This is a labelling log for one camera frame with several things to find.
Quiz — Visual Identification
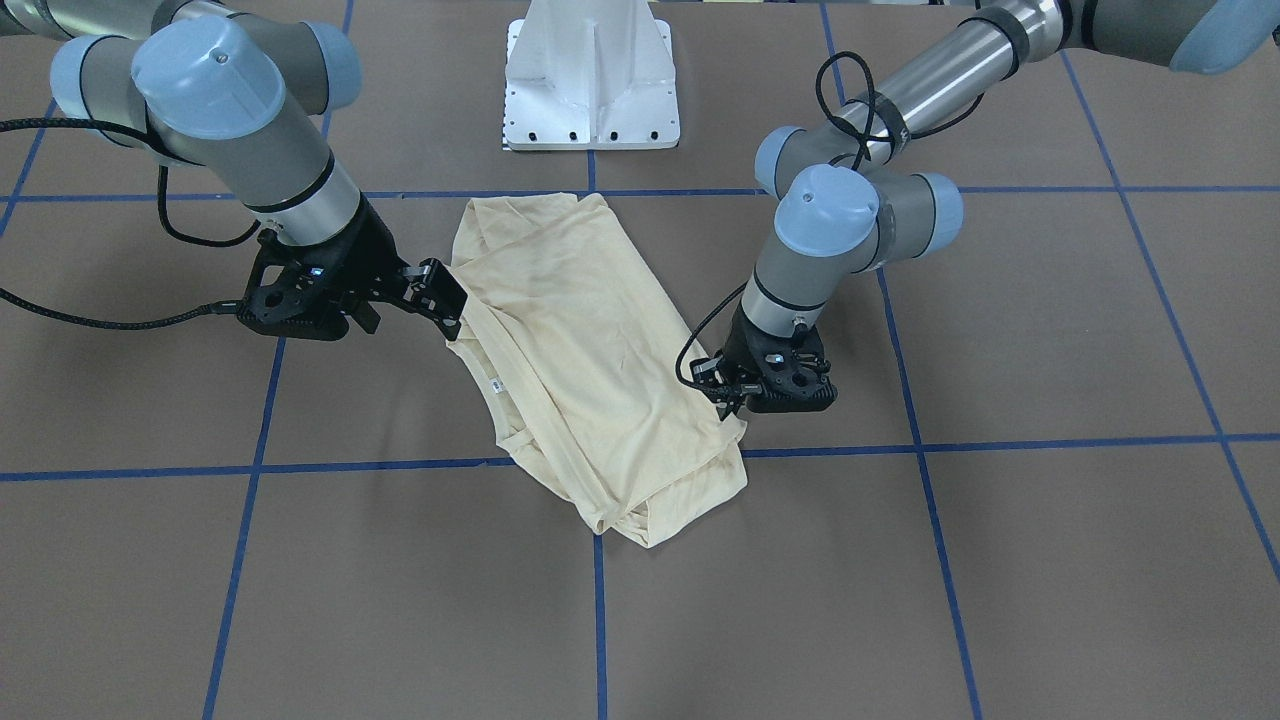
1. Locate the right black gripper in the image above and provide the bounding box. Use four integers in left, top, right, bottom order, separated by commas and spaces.
237, 197, 468, 342

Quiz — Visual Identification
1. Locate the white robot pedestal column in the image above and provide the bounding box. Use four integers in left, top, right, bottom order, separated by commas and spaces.
502, 1, 681, 151

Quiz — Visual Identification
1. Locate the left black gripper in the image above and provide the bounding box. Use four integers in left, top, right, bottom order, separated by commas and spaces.
690, 307, 838, 421

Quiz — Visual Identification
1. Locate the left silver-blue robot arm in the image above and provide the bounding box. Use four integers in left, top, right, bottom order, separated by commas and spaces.
676, 1, 1279, 420

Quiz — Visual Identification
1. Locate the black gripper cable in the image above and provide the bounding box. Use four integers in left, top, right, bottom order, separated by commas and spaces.
675, 50, 986, 389

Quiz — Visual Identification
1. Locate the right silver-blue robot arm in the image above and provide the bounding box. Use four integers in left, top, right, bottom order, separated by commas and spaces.
3, 1, 467, 341

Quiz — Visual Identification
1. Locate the cream long-sleeve printed shirt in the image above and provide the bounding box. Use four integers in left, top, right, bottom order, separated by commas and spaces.
449, 193, 748, 548

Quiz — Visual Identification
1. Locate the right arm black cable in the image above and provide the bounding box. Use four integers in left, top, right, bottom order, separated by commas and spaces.
0, 117, 262, 331

